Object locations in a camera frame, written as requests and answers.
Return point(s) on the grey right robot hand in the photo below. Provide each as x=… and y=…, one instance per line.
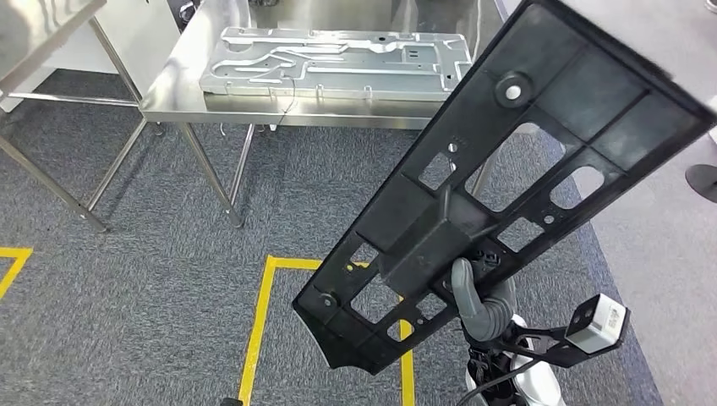
x=487, y=319

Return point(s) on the black plastic plate bracket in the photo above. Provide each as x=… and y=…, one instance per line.
x=588, y=89

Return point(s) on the stainless steel workbench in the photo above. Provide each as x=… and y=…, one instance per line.
x=179, y=84

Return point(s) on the black round floor base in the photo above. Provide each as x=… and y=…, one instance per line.
x=703, y=182

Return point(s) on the stamped grey metal panel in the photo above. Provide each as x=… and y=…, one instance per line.
x=347, y=78

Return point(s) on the white cabinet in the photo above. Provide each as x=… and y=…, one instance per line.
x=140, y=33

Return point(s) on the stainless steel table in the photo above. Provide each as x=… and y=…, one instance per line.
x=33, y=28

